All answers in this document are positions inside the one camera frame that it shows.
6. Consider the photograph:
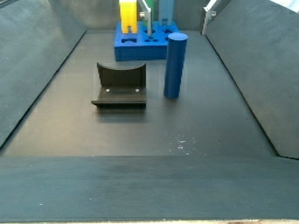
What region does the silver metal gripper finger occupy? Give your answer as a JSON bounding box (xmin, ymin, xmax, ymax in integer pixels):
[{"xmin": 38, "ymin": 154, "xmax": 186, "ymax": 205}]
[{"xmin": 137, "ymin": 0, "xmax": 152, "ymax": 36}]

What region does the dark blue round cylinder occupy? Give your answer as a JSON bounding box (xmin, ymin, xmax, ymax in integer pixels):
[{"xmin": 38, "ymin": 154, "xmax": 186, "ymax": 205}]
[{"xmin": 162, "ymin": 32, "xmax": 188, "ymax": 99}]

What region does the green round cylinder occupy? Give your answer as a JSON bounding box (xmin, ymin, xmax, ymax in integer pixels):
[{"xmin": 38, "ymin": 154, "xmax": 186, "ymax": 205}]
[{"xmin": 152, "ymin": 0, "xmax": 158, "ymax": 21}]

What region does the blue shape sorting board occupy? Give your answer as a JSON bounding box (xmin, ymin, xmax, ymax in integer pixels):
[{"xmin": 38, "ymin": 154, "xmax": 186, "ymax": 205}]
[{"xmin": 114, "ymin": 21, "xmax": 178, "ymax": 61}]

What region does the yellow rectangular block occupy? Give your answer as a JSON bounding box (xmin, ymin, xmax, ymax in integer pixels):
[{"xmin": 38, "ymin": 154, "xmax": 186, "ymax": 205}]
[{"xmin": 118, "ymin": 0, "xmax": 137, "ymax": 34}]

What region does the light blue oblong block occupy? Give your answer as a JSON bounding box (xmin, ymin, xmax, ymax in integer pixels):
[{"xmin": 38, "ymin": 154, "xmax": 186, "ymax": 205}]
[{"xmin": 158, "ymin": 0, "xmax": 173, "ymax": 25}]

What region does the black curved cradle stand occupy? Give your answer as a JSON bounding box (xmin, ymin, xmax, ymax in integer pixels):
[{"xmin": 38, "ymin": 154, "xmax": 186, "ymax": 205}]
[{"xmin": 90, "ymin": 64, "xmax": 146, "ymax": 108}]

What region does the silver metal corner bracket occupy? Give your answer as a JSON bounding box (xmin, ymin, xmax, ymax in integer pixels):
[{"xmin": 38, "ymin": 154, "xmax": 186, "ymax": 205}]
[{"xmin": 200, "ymin": 0, "xmax": 218, "ymax": 35}]

